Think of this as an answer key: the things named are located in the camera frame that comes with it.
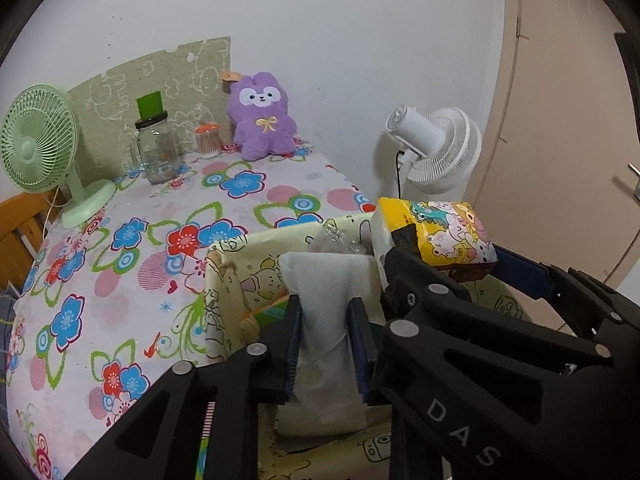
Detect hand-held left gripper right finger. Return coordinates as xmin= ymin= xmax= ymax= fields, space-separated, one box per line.
xmin=349 ymin=297 xmax=392 ymax=406

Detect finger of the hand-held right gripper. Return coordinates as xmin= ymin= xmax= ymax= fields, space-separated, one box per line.
xmin=492 ymin=247 xmax=640 ymax=335
xmin=382 ymin=247 xmax=616 ymax=369

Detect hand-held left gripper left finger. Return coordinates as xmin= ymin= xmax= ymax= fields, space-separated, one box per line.
xmin=65 ymin=294 xmax=302 ymax=480

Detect white tissue sheets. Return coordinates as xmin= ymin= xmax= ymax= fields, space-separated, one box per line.
xmin=277 ymin=252 xmax=386 ymax=436

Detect colourful snack packets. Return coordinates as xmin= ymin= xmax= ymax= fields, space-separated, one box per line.
xmin=371 ymin=197 xmax=500 ymax=281

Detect yellow printed box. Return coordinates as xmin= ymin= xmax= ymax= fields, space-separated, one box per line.
xmin=204 ymin=212 xmax=533 ymax=480

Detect white standing fan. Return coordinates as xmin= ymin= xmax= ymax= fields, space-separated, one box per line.
xmin=385 ymin=105 xmax=482 ymax=201

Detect beige door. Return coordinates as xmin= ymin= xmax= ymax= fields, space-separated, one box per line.
xmin=460 ymin=0 xmax=640 ymax=331

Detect floral tablecloth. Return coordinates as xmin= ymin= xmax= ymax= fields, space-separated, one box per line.
xmin=5 ymin=135 xmax=381 ymax=480

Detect purple plush bunny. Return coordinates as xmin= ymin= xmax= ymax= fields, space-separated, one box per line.
xmin=223 ymin=71 xmax=297 ymax=162

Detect small jar with orange lid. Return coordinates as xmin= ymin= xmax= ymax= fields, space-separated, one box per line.
xmin=195 ymin=122 xmax=222 ymax=159

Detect glass jar with green lid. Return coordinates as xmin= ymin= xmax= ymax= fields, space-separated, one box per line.
xmin=131 ymin=91 xmax=183 ymax=186

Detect wooden chair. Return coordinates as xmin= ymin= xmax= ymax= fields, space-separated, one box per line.
xmin=0 ymin=192 xmax=61 ymax=291

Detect green printed board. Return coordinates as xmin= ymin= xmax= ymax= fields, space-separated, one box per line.
xmin=66 ymin=36 xmax=233 ymax=176

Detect green desk fan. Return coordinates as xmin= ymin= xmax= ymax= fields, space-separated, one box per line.
xmin=0 ymin=85 xmax=117 ymax=229

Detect metal door handle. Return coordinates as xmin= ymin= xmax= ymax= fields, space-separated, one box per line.
xmin=612 ymin=160 xmax=640 ymax=183

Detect white power cord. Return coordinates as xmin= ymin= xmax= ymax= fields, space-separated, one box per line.
xmin=42 ymin=185 xmax=68 ymax=241

